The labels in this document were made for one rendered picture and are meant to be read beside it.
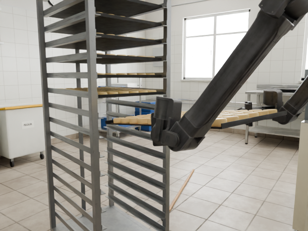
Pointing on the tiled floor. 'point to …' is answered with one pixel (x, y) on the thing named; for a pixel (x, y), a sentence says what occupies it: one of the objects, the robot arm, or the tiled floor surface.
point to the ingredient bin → (21, 129)
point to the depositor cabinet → (301, 180)
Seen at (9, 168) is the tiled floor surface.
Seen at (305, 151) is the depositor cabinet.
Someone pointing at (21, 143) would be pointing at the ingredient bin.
